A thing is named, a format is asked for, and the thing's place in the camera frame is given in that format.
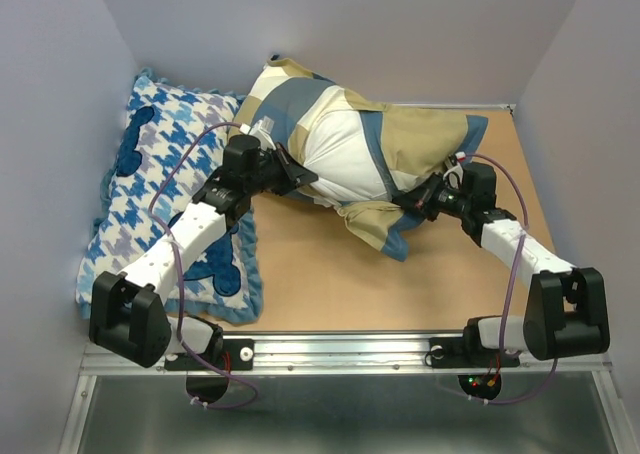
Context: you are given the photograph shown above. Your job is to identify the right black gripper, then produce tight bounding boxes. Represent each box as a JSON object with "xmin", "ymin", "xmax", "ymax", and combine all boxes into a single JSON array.
[{"xmin": 398, "ymin": 175, "xmax": 472, "ymax": 225}]

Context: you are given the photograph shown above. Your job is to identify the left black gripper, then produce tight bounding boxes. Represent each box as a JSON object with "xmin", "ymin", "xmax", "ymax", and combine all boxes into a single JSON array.
[{"xmin": 240, "ymin": 138, "xmax": 311, "ymax": 194}]

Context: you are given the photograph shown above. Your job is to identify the blue tan white patchwork pillow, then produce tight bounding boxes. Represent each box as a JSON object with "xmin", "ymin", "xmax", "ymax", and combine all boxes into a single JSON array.
[{"xmin": 235, "ymin": 58, "xmax": 488, "ymax": 261}]

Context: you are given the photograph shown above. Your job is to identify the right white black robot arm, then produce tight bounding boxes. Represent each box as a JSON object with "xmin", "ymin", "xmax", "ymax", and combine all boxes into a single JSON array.
[{"xmin": 393, "ymin": 156, "xmax": 610, "ymax": 364}]

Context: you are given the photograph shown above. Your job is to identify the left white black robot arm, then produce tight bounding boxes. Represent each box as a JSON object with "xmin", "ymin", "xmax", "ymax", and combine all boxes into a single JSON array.
[{"xmin": 89, "ymin": 135, "xmax": 318, "ymax": 368}]

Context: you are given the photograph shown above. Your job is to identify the blue houndstooth bear pillow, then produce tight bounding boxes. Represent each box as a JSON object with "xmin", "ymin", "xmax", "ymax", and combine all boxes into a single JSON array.
[{"xmin": 75, "ymin": 68, "xmax": 264, "ymax": 324}]

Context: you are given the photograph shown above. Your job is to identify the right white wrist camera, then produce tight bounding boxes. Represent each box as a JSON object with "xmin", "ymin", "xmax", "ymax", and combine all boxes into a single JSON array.
[{"xmin": 444, "ymin": 151, "xmax": 468, "ymax": 176}]

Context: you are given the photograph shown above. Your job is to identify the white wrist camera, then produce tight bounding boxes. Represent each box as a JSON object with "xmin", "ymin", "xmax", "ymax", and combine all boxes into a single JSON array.
[
  {"xmin": 239, "ymin": 116, "xmax": 276, "ymax": 150},
  {"xmin": 444, "ymin": 151, "xmax": 468, "ymax": 176}
]

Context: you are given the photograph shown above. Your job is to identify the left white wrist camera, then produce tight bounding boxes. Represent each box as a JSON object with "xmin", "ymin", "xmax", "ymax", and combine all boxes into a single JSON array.
[{"xmin": 239, "ymin": 116, "xmax": 276, "ymax": 150}]

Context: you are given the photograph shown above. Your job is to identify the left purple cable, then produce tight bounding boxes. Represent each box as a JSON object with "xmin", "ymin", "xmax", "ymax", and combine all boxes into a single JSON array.
[{"xmin": 150, "ymin": 121, "xmax": 261, "ymax": 409}]

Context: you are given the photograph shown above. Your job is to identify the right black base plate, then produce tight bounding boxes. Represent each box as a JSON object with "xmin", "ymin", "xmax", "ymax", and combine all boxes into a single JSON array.
[{"xmin": 424, "ymin": 337, "xmax": 520, "ymax": 369}]

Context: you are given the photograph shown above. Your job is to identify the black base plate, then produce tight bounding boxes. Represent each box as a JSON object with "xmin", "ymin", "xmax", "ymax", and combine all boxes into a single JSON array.
[
  {"xmin": 164, "ymin": 338, "xmax": 255, "ymax": 372},
  {"xmin": 424, "ymin": 337, "xmax": 520, "ymax": 369}
]

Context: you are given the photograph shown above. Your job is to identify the aluminium mounting rail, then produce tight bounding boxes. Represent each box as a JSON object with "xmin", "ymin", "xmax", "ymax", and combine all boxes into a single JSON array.
[{"xmin": 79, "ymin": 329, "xmax": 614, "ymax": 375}]

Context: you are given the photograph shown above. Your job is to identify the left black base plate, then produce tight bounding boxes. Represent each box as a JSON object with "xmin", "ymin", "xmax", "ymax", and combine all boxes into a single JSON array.
[{"xmin": 164, "ymin": 338, "xmax": 255, "ymax": 372}]

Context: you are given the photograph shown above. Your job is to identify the aluminium table frame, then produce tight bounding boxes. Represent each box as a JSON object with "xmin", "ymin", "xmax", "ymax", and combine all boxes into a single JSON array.
[{"xmin": 57, "ymin": 101, "xmax": 626, "ymax": 454}]

